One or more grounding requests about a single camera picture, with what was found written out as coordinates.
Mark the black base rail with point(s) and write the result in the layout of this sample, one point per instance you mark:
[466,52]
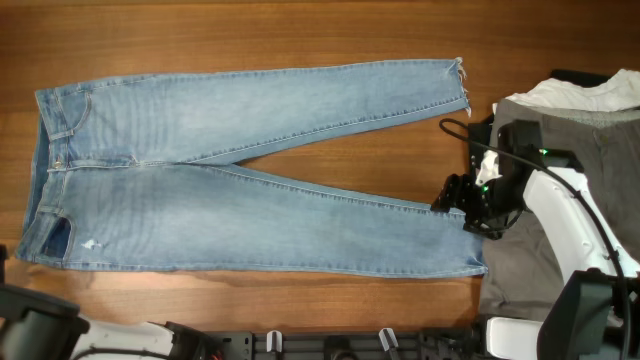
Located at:
[429,344]

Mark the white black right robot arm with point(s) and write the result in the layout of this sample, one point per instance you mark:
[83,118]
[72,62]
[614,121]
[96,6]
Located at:
[596,315]

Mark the white garment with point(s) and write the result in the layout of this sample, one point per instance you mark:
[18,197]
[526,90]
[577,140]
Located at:
[620,92]

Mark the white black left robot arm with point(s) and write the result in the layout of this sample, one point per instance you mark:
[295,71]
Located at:
[37,326]

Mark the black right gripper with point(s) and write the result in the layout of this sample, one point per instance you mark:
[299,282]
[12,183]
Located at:
[455,191]

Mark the light blue denim jeans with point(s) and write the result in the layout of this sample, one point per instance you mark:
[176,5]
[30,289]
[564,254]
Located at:
[145,173]

